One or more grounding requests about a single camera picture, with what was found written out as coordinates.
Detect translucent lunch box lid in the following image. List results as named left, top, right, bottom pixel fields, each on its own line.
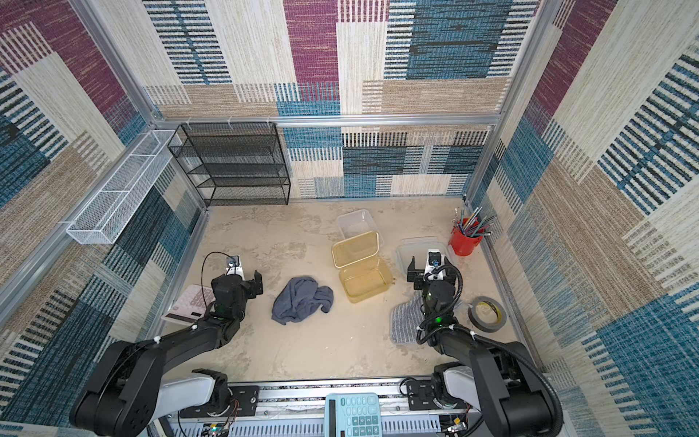
left=395, top=236, right=457, bottom=279

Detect grey striped cloth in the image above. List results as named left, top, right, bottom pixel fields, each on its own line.
left=390, top=292, right=424, bottom=345

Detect dark blue cloth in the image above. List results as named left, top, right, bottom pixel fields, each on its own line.
left=271, top=276, right=334, bottom=325

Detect yellow lunch box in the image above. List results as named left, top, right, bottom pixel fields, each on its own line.
left=339, top=256, right=394, bottom=303

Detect translucent white lunch box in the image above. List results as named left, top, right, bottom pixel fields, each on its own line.
left=337, top=209, right=383, bottom=244

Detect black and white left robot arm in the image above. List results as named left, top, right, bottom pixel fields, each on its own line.
left=69, top=272, right=264, bottom=436

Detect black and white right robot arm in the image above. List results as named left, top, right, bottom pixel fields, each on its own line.
left=406, top=251, right=564, bottom=436

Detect pink calculator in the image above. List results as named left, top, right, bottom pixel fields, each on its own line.
left=161, top=284, right=215, bottom=325

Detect grey tape roll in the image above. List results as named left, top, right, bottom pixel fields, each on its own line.
left=468, top=296, right=507, bottom=333

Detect red pen holder cup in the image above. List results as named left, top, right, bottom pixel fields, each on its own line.
left=449, top=218, right=484, bottom=257

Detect pens in red cup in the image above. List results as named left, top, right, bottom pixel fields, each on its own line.
left=454, top=198, right=495, bottom=238

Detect teal calculator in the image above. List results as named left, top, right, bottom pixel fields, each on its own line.
left=323, top=393, right=383, bottom=437

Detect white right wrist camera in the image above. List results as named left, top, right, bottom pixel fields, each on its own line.
left=425, top=249, right=443, bottom=272

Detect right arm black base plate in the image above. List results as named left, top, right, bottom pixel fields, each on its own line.
left=399, top=378, right=467, bottom=411

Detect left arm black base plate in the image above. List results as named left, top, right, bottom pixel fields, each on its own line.
left=179, top=385, right=260, bottom=419

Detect black wire mesh shelf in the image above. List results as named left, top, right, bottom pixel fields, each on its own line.
left=167, top=122, right=291, bottom=208

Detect aluminium front rail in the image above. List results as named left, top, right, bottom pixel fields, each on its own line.
left=103, top=376, right=558, bottom=422

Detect white wire mesh basket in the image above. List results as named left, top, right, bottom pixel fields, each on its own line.
left=67, top=129, right=175, bottom=245

